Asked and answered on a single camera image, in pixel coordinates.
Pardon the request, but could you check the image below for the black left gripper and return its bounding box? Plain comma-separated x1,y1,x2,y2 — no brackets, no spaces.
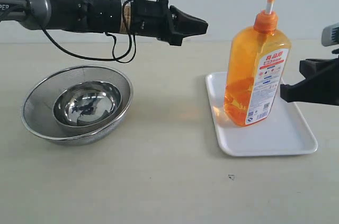
123,0,208,46

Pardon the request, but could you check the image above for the orange pump soap bottle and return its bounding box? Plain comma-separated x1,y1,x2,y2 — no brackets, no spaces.
224,0,291,127

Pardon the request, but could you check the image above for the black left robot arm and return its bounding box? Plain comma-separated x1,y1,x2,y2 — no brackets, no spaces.
1,0,208,46

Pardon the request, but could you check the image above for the small stainless steel bowl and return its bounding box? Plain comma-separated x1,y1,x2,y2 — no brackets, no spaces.
52,80,123,129

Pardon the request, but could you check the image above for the steel mesh colander bowl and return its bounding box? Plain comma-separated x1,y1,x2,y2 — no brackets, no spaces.
21,65,133,146

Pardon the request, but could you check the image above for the white rectangular plastic tray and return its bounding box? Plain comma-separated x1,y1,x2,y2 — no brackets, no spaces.
205,71,318,157

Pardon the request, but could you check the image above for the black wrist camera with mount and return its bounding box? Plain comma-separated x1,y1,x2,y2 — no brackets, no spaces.
321,23,339,47

